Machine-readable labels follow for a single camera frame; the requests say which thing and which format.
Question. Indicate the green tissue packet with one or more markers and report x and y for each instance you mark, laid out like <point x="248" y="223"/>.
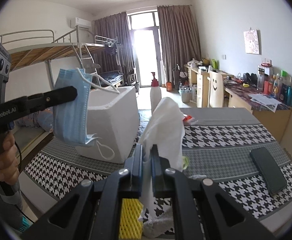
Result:
<point x="185" y="162"/>

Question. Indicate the white air conditioner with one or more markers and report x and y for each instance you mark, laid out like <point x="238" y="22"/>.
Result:
<point x="79" y="22"/>

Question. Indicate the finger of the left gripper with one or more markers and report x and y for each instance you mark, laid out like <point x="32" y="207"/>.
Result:
<point x="52" y="98"/>

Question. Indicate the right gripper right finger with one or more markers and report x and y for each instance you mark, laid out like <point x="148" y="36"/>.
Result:
<point x="201" y="209"/>

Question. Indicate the cartoon wall picture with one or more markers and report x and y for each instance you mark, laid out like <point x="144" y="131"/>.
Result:
<point x="251" y="41"/>

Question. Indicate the blue surgical face mask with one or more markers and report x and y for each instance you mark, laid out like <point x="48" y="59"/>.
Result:
<point x="70" y="119"/>

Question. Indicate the white cloth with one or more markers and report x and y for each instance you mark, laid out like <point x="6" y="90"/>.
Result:
<point x="166" y="130"/>

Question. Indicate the papers on desk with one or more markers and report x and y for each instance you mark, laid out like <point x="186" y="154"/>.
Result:
<point x="265" y="100"/>

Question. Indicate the metal bunk bed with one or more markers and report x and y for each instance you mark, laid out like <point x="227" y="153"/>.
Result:
<point x="30" y="47"/>

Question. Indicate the wooden chair smiley face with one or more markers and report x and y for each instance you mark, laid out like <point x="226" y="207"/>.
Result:
<point x="216" y="96"/>

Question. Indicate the grey curtain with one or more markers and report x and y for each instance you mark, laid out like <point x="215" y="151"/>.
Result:
<point x="114" y="34"/>
<point x="179" y="37"/>

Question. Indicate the dark green phone case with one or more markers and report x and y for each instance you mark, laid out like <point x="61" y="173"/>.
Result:
<point x="269" y="170"/>

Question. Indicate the white pump bottle red cap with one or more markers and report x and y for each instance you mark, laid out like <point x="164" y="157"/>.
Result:
<point x="155" y="93"/>

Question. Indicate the grey curtain right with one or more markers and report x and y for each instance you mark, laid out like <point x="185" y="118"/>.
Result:
<point x="179" y="37"/>

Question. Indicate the white styrofoam box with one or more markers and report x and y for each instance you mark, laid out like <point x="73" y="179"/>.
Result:
<point x="114" y="120"/>

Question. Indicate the black headphones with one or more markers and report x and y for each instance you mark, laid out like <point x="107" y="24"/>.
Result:
<point x="250" y="79"/>

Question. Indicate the wooden desk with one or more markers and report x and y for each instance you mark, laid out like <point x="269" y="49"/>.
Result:
<point x="237" y="96"/>

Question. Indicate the houndstooth tablecloth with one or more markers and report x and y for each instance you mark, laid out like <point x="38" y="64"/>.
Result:
<point x="217" y="145"/>

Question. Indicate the grey curtain left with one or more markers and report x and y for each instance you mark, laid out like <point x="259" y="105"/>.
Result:
<point x="114" y="34"/>

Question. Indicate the blue plaid quilt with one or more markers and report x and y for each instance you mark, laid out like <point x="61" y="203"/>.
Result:
<point x="43" y="119"/>

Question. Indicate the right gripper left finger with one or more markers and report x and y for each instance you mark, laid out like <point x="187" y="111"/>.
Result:
<point x="92" y="210"/>

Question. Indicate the teal bottle on desk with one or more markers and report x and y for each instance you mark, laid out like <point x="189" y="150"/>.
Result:
<point x="289" y="96"/>

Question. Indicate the yellow foam net sleeve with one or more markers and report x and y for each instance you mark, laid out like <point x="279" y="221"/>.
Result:
<point x="130" y="227"/>

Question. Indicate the black folding chair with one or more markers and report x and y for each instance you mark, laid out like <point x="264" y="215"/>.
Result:
<point x="131" y="80"/>

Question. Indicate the person's left hand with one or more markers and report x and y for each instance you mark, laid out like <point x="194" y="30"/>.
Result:
<point x="9" y="171"/>

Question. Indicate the red snack packet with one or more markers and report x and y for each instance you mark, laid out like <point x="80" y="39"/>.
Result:
<point x="189" y="120"/>

